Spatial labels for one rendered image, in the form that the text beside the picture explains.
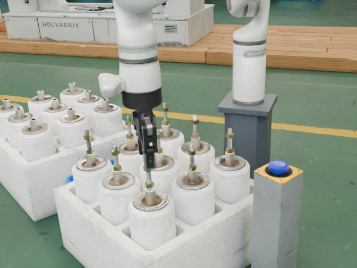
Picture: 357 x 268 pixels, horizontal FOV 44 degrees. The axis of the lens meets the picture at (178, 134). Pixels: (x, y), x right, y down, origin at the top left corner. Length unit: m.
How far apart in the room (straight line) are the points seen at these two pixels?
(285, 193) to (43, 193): 0.74
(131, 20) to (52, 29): 2.59
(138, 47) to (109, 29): 2.36
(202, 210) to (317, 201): 0.52
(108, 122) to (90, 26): 1.84
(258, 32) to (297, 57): 1.48
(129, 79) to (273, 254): 0.46
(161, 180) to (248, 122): 0.35
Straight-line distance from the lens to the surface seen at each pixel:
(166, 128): 1.20
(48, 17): 3.39
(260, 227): 0.96
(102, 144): 1.39
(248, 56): 1.23
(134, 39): 0.77
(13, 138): 1.46
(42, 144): 1.33
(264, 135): 1.30
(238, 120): 1.28
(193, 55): 2.83
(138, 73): 0.78
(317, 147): 1.75
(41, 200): 1.37
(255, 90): 1.26
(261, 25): 1.23
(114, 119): 1.42
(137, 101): 0.80
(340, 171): 1.60
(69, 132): 1.37
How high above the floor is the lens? 0.75
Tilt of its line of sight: 24 degrees down
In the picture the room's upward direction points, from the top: 3 degrees counter-clockwise
